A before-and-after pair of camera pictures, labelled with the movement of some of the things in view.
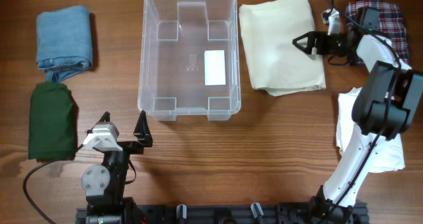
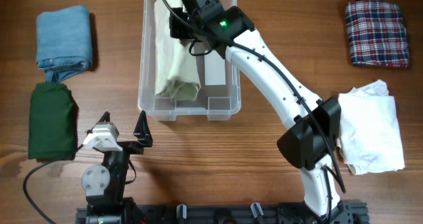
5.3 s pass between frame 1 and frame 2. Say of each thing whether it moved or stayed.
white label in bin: stayed
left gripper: stayed
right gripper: moved
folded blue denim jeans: stayed
